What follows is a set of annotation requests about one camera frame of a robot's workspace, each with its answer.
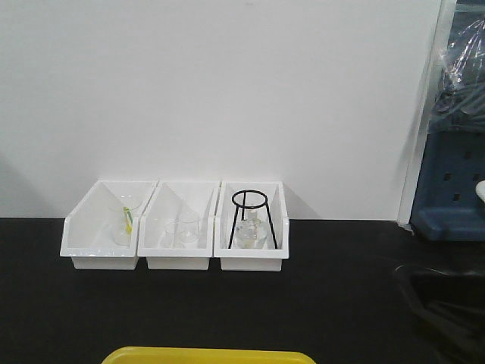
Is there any yellow plastic tray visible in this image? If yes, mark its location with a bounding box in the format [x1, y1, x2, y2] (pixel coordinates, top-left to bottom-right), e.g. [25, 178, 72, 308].
[102, 347, 315, 363]

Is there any right white plastic bin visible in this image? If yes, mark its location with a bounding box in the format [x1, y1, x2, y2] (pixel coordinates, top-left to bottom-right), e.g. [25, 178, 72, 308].
[214, 181, 289, 271]

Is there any white plastic bin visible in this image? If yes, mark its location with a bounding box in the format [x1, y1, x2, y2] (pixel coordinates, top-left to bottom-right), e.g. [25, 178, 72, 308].
[60, 180, 158, 270]
[137, 180, 220, 271]
[214, 181, 289, 271]

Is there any clear glass flask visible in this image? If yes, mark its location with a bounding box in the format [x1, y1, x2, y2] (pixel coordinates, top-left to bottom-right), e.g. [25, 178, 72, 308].
[235, 211, 270, 249]

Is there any clear glass beaker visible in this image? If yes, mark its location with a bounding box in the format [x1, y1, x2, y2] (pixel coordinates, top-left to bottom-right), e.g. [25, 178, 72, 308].
[162, 212, 199, 248]

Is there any middle white plastic bin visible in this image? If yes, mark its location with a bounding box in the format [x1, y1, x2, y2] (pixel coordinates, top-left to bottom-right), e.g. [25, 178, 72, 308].
[137, 180, 220, 271]

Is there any glass dish with yellow stick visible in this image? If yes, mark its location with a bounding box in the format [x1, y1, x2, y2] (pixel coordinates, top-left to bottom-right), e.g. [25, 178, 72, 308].
[108, 194, 142, 247]

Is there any left white plastic bin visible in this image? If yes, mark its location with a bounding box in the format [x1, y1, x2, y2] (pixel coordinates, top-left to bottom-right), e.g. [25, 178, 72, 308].
[60, 180, 158, 270]

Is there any blue drying rack pegboard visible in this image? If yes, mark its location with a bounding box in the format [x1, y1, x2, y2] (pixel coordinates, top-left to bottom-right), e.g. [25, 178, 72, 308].
[410, 132, 484, 242]

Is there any clear plastic bag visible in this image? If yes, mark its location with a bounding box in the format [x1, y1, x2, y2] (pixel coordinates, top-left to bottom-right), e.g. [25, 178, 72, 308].
[428, 13, 484, 133]

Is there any black sink basin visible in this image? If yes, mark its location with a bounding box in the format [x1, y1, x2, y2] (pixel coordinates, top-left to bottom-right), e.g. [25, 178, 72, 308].
[394, 265, 484, 363]

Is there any black wire tripod stand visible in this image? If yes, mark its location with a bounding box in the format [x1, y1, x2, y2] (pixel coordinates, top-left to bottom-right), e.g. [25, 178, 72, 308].
[228, 190, 278, 249]

